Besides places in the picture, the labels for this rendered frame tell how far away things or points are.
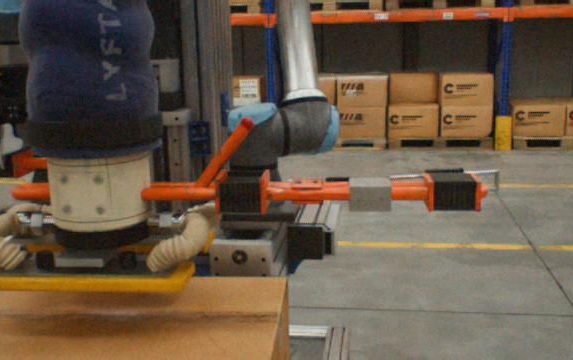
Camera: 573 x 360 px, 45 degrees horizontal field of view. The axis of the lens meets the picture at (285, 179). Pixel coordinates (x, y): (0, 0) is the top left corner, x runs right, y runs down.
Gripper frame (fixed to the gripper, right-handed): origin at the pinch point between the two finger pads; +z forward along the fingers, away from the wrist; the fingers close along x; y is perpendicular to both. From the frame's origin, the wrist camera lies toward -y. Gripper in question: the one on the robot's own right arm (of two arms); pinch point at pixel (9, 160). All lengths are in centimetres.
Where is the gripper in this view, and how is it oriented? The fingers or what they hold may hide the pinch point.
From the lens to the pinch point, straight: 158.7
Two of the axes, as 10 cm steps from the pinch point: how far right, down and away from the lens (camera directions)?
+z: 0.2, 9.8, 2.2
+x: 0.8, -2.2, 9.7
